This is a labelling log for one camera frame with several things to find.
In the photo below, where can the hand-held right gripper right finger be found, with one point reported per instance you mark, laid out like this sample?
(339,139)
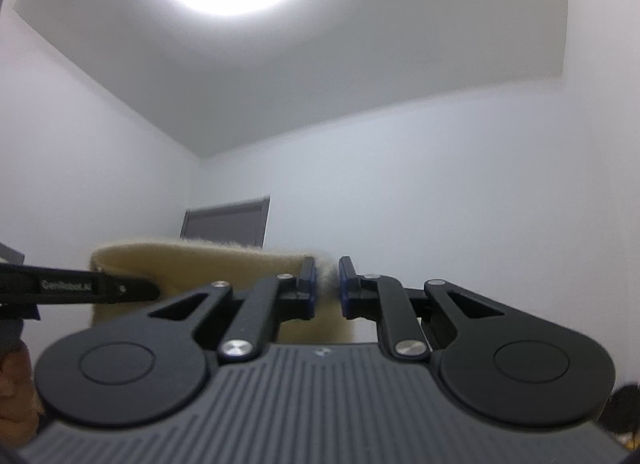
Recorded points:
(345,289)

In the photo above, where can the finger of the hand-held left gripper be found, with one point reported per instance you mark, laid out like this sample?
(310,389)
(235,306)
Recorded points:
(132,290)

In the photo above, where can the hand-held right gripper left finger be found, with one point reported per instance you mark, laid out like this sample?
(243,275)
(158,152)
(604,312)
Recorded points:
(309,289)

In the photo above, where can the cream headboard cushion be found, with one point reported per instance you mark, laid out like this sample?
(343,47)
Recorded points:
(200,264)

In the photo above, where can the person's left hand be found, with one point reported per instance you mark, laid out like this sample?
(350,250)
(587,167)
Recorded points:
(17,394)

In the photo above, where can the grey door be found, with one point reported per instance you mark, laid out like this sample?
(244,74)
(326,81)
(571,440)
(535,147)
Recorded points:
(225,224)

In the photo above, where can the dark cloth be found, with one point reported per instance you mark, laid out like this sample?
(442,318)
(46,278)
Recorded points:
(627,414)

